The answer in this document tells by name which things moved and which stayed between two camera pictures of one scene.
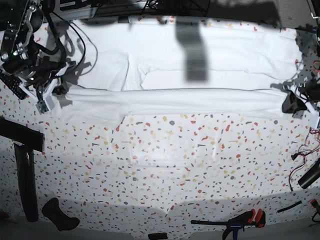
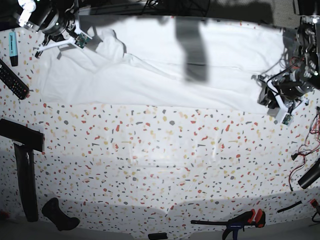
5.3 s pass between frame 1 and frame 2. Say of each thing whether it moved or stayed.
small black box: stayed
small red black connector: stayed
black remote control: stayed
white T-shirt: moved
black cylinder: stayed
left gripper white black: moved
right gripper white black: moved
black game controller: stayed
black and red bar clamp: stayed
